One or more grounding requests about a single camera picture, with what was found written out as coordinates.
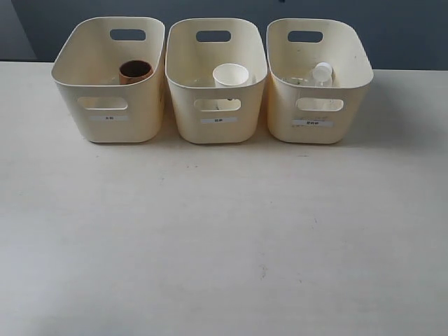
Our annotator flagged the middle cream plastic bin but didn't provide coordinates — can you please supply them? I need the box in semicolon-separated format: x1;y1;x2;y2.
165;17;268;144

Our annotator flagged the brown wooden cup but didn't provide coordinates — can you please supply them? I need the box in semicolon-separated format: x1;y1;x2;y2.
119;60;153;85

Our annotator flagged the white paper cup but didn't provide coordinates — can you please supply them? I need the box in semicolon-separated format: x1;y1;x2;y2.
212;64;250;111

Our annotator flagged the cream plastic bin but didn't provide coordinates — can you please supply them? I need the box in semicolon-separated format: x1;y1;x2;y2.
165;17;268;144
266;18;374;144
51;16;166;143

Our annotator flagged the right cream plastic bin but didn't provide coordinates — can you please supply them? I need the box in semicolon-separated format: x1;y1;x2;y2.
266;18;374;144

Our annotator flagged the clear plastic bottle white cap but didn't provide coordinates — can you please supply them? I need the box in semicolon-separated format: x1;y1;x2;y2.
283;62;334;106

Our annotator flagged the left cream plastic bin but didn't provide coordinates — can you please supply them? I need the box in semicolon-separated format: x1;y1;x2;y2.
51;16;166;143

